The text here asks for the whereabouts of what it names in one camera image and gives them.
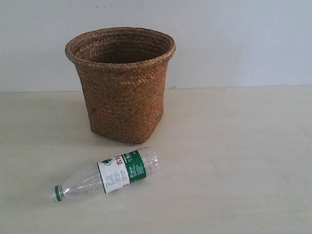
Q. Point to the clear plastic water bottle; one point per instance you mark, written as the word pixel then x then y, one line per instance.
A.
pixel 108 175

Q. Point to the brown woven basket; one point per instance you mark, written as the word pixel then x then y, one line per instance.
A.
pixel 122 71

